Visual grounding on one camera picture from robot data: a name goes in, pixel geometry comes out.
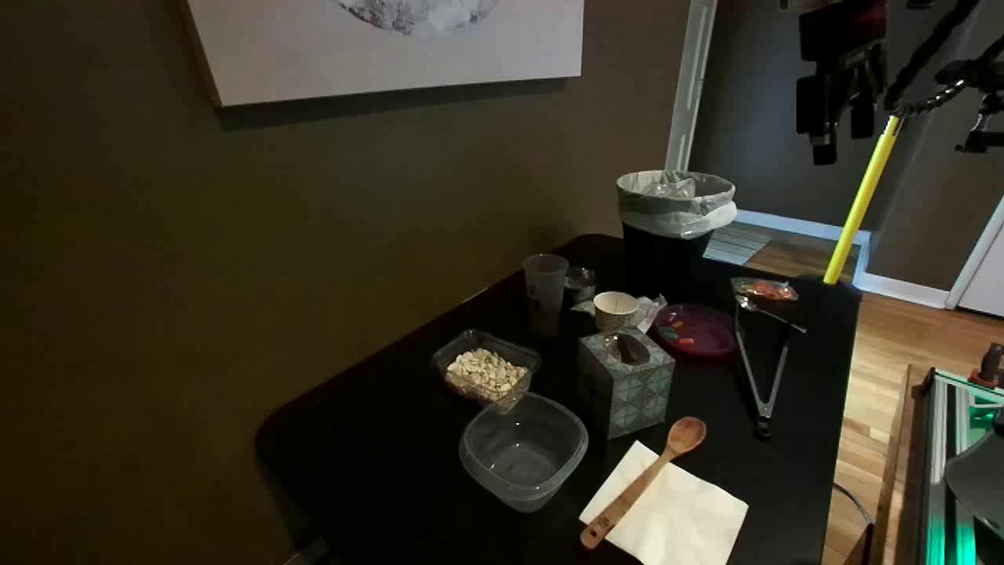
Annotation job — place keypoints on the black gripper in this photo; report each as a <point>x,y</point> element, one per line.
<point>837,88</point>

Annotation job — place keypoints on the yellow pole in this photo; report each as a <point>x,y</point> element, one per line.
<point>860,204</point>

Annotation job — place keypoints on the grey floor mat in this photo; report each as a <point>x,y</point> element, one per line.
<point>738,246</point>

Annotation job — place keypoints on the shiny foil packet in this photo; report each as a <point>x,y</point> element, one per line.
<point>771,289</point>

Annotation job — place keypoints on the trash bin with white bag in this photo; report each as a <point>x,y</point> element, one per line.
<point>676,214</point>

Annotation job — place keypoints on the plain white door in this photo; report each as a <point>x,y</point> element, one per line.
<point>991,270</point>

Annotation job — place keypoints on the black trash can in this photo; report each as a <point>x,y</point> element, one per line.
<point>664,267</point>

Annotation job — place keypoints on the maroon round plate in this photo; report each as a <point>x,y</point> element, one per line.
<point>698,335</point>

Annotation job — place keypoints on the crumpled white tissue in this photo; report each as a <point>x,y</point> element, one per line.
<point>649,314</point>

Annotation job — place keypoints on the metal kitchen tongs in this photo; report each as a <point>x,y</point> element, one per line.
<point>766,404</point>

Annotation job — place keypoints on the white paper cup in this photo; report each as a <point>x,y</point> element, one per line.
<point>612,311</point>

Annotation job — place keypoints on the translucent plastic cup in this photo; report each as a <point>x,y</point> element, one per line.
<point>544,292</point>

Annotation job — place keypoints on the wooden spoon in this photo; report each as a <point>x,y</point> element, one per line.
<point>649,476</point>

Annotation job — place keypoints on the flat white paper napkin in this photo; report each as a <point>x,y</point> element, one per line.
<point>686,520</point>

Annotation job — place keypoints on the plastic container with cereal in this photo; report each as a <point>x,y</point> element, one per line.
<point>485,374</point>

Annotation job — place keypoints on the empty clear plastic container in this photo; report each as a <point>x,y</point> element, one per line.
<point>521,457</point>

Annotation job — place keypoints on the black camera tripod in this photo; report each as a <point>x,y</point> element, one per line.
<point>977,96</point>

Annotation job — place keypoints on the white door frame post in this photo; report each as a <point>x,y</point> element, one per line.
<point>692,82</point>

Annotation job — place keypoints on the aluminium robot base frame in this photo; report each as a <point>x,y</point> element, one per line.
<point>936,461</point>

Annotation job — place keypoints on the white wall canvas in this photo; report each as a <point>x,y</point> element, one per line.
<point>388,52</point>

